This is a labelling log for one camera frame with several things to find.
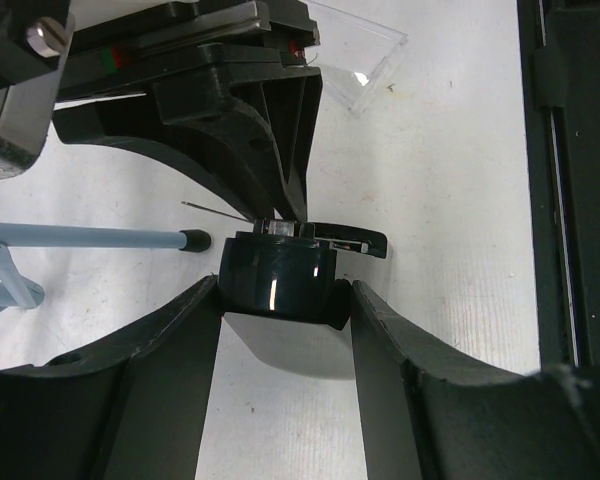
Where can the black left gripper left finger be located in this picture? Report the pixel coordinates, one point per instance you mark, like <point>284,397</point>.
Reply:
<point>130,405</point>

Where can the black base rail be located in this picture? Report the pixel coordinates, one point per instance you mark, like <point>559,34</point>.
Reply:
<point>560,71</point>

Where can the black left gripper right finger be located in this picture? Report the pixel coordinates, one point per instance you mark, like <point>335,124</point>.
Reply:
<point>430,411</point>

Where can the black metronome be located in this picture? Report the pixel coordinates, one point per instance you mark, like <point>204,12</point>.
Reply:
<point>287,289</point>

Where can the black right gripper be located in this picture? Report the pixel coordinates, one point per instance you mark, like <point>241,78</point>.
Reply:
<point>233,118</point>

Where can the clear plastic metronome cover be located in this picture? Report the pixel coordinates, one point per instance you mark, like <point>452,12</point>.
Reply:
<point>357,57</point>

